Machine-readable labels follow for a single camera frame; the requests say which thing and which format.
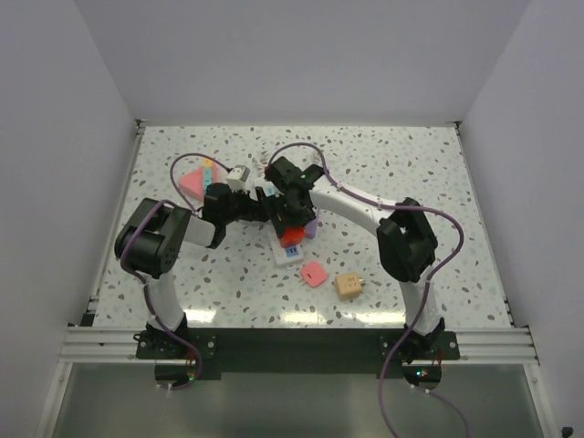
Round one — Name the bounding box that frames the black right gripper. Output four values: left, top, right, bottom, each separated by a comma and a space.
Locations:
264, 190, 317, 237

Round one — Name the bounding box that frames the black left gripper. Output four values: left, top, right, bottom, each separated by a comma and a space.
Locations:
221, 183, 270, 225

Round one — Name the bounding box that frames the purple power strip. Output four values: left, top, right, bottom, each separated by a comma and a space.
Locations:
304, 218, 318, 239

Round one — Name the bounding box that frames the red cube plug adapter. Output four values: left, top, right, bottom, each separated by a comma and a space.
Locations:
278, 226, 306, 248

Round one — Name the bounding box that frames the white multicolour power strip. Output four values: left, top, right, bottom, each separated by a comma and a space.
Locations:
269, 233, 304, 267

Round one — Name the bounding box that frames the pink square plug adapter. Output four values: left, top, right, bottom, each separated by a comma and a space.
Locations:
300, 261, 328, 288

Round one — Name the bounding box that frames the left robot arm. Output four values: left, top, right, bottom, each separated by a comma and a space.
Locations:
114, 183, 269, 358

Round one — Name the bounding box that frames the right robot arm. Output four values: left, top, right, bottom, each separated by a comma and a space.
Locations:
258, 157, 444, 359

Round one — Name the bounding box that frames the tan cube plug adapter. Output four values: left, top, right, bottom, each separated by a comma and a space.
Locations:
334, 272, 364, 301

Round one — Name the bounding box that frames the pink triangular power strip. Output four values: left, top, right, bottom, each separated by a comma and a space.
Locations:
179, 159, 218, 202

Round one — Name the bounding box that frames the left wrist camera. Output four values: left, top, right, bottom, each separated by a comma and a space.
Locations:
225, 165, 250, 192

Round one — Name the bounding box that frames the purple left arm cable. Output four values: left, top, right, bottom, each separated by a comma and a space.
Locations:
118, 153, 238, 391

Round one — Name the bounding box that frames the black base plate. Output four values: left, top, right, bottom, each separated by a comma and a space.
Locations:
135, 327, 461, 382

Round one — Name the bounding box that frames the aluminium frame rail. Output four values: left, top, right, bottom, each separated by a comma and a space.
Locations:
454, 328, 539, 365

